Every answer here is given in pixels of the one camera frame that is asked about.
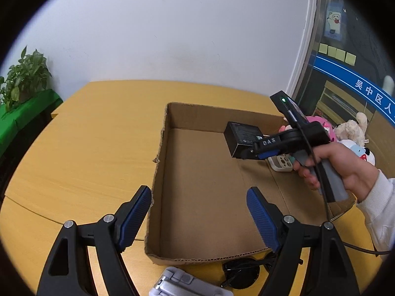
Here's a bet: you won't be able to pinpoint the cream plush toy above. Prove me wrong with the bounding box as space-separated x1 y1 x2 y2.
334 111 369 147

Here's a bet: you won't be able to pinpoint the white sleeve forearm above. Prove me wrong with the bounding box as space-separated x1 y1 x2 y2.
357 170 395 251

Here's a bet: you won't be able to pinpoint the person right hand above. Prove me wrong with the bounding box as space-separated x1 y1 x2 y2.
293 142 380 202

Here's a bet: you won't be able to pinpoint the black sunglasses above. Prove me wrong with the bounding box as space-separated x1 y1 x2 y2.
220 251 277 290

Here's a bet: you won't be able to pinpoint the green covered side table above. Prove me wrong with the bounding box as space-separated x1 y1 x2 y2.
0 88 64 156

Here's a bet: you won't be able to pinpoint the grey folding phone stand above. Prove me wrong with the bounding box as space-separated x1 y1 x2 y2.
149 267 234 296

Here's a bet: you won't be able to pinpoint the black product box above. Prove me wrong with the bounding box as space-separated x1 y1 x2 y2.
224 122 263 158

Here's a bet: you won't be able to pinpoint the cardboard box tray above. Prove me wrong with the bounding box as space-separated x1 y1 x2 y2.
145 102 356 265

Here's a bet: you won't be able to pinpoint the potted green plant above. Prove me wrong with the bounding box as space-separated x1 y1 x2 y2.
1 46 52 112

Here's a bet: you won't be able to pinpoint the pink teal plush toy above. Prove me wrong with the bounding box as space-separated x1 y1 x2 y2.
278 125 292 133

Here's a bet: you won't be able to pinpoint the blue plush toy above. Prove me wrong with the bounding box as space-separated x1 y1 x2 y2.
350 144 367 161

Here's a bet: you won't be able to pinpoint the yellow sticky notes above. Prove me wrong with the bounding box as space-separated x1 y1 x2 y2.
318 43 357 66

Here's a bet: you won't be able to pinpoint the white phone case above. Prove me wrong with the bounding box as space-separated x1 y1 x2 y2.
268 154 293 172

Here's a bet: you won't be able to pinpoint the white dog plush toy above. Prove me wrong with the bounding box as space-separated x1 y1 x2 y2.
339 140 375 166

